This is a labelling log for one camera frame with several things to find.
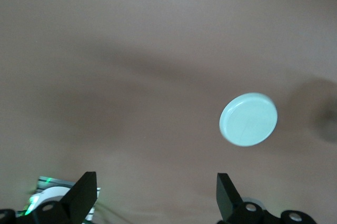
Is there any brown table cover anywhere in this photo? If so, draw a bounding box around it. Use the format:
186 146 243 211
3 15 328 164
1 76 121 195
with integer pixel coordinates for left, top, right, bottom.
0 0 337 224

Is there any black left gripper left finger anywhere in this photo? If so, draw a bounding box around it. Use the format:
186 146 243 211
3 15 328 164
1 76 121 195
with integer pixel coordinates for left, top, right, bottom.
0 171 98 224

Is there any pale green plate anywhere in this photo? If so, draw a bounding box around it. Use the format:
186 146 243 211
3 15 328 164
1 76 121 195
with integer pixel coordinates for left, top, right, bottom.
218 92 278 148

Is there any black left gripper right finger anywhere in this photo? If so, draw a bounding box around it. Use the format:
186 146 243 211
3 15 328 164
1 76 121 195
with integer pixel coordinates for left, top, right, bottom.
216 172 315 224

